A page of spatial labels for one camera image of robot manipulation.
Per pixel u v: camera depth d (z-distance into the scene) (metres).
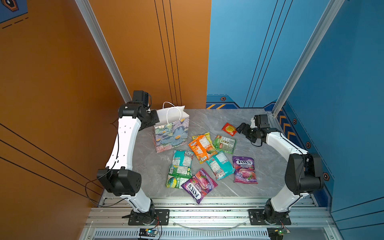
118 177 0.42
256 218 0.73
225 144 1.00
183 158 0.92
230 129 1.09
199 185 0.81
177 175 0.83
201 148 0.94
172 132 0.83
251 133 0.79
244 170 0.87
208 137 1.00
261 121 0.72
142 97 0.59
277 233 0.70
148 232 0.71
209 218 0.75
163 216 0.74
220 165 0.88
